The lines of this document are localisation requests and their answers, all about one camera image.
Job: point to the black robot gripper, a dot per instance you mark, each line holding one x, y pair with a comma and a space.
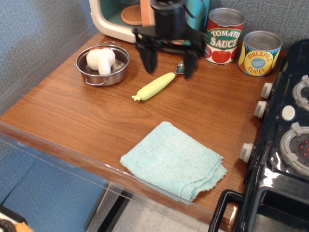
171, 33

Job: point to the white plush mushroom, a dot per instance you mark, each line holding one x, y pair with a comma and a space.
101, 60

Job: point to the light blue folded cloth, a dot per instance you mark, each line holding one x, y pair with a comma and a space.
180, 166

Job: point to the small steel pan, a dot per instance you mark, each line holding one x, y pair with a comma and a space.
119, 68

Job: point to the tomato sauce can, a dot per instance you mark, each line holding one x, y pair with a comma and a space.
224, 30

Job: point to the toy microwave teal and cream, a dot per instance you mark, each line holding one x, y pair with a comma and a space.
117, 18

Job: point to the pineapple slices can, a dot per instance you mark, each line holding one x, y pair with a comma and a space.
259, 53

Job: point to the black toy stove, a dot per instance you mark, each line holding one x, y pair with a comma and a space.
276, 195

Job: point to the dark object bottom left corner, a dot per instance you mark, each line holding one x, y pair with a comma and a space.
12, 222

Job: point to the green handled metal spoon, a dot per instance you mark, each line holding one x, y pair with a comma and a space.
158, 84

